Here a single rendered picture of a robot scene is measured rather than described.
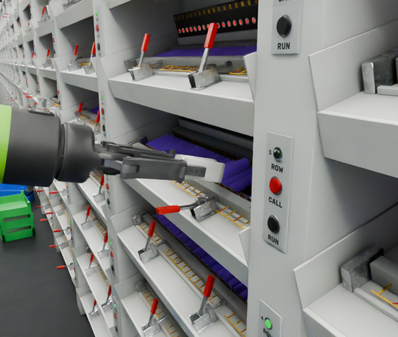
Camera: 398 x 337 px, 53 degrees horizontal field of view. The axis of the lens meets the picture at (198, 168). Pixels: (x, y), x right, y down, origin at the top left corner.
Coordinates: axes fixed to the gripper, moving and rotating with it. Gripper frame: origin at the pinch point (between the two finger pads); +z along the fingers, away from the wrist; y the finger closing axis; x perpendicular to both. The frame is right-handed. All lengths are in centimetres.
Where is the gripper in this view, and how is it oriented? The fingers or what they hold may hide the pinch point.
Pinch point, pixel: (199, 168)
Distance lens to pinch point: 59.6
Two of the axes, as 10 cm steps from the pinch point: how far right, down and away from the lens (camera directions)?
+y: -4.4, -2.4, 8.6
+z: 8.7, 1.1, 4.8
